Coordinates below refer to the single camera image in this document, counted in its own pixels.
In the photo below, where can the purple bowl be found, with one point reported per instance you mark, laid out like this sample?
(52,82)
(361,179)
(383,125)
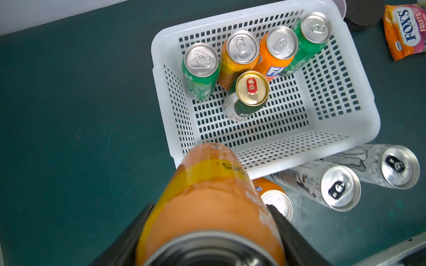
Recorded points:
(342,7)

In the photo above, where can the orange Fanta can back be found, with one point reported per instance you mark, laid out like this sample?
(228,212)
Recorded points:
(277,50)

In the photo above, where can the green sprite can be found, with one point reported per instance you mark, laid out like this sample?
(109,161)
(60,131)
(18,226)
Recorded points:
(313,33)
(201,68)

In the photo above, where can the orange Fanta can front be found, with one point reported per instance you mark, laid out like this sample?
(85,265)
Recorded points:
(273,194)

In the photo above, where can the orange soda can back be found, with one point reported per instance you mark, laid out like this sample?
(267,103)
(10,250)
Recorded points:
(240,53)

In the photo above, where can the Fox's candy bag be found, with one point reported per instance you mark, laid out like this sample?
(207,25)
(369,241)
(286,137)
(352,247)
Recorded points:
(405,29)

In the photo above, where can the white Monster can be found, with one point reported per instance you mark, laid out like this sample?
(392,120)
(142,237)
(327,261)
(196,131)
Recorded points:
(332,185)
(391,166)

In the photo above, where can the green gold-top can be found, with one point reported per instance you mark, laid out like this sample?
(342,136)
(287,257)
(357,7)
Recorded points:
(247,95)

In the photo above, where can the orange fanta can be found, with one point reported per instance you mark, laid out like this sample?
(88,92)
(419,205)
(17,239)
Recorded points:
(273,194)
(277,50)

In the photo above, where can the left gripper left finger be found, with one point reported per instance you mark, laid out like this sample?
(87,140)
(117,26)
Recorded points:
(122,251)

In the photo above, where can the orange soda can yellow band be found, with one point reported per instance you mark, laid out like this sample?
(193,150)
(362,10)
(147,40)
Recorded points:
(210,215)

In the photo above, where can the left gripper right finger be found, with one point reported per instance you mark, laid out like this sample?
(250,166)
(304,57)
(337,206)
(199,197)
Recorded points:
(298,252)

